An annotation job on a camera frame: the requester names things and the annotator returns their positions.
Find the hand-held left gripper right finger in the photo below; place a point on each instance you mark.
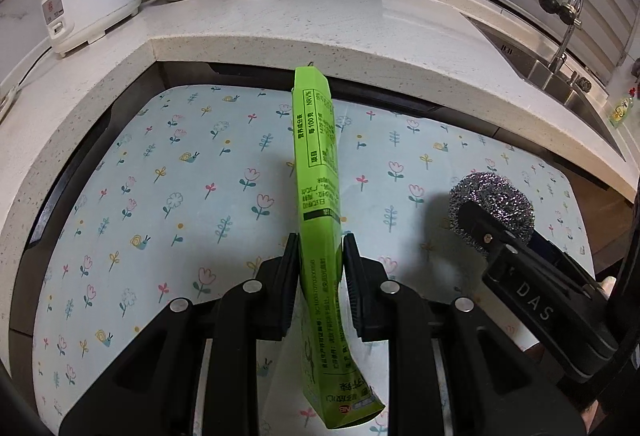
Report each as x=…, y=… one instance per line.
x=352, y=286

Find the black pull-out drawer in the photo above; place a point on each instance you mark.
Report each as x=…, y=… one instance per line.
x=55, y=196

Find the green dish soap bottle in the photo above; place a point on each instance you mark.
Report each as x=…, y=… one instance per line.
x=622, y=109

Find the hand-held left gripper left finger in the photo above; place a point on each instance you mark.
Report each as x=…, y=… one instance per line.
x=292, y=286

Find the green snack packet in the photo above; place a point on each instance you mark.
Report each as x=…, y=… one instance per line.
x=317, y=166

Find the floral patterned mat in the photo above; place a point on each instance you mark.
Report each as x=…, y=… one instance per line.
x=175, y=196

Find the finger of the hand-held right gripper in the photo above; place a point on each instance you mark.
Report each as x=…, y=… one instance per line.
x=480, y=223
x=547, y=246

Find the stainless steel sink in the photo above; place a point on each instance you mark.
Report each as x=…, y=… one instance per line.
x=565, y=86

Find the steel wool scrubber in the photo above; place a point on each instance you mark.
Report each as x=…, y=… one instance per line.
x=492, y=191

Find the chrome kitchen faucet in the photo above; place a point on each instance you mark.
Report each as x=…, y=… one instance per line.
x=567, y=24

